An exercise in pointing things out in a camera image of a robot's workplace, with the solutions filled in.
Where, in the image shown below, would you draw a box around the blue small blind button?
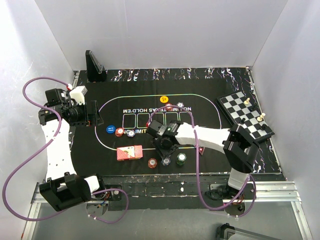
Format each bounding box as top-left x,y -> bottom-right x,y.
105,125 -> 116,134

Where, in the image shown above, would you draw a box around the blue poker chip stack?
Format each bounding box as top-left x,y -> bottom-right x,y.
161,157 -> 171,166

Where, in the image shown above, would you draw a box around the red poker chip stack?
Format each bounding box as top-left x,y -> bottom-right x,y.
148,158 -> 157,169

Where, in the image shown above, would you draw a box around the red chips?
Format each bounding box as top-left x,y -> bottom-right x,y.
115,127 -> 125,137
165,103 -> 173,111

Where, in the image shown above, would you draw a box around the blue chips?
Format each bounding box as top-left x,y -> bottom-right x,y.
126,129 -> 136,138
177,102 -> 184,108

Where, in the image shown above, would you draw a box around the yellow round dealer button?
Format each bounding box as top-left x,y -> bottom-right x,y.
159,95 -> 169,104

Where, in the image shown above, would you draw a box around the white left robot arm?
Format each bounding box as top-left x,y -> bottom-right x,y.
38,86 -> 107,212

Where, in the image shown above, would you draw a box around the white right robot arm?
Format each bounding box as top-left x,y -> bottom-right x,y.
146,120 -> 260,199

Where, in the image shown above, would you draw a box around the green poker chip stack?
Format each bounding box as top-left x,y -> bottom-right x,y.
176,153 -> 187,166

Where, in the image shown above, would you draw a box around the red playing card box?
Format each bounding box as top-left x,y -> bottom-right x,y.
116,145 -> 143,162

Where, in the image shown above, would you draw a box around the black poker table mat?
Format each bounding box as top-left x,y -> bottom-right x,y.
72,66 -> 283,175

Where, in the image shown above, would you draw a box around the black card shoe stand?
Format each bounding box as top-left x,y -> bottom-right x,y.
85,50 -> 107,83

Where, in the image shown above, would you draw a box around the black chess piece left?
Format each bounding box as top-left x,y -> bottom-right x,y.
239,118 -> 246,124

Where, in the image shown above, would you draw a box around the black chess piece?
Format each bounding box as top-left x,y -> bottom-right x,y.
260,124 -> 267,130
239,118 -> 246,124
250,106 -> 257,112

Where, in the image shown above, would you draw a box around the black white chess board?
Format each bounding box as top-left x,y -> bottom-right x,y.
216,90 -> 275,143

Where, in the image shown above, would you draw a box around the white chess pawn far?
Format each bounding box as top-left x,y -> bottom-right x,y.
244,98 -> 250,105

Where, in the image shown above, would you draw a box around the white chess pawn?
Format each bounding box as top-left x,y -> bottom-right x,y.
244,98 -> 250,105
257,113 -> 266,122

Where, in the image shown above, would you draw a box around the black chess piece upper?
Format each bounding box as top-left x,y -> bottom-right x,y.
250,106 -> 257,112

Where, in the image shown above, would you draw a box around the white chess pawn near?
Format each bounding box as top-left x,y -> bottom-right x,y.
257,113 -> 266,122

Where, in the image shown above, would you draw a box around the black chess piece lower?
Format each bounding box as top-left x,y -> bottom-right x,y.
260,124 -> 267,130

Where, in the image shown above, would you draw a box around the black case bottom corner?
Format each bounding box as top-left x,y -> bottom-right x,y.
215,223 -> 277,240

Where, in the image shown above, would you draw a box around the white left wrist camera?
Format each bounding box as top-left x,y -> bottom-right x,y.
69,85 -> 88,105

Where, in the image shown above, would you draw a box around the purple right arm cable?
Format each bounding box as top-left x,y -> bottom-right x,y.
145,109 -> 257,217

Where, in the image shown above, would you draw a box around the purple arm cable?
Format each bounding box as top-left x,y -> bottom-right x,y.
2,76 -> 130,224
145,109 -> 257,217

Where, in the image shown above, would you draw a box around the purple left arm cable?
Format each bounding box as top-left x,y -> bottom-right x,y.
2,76 -> 130,224

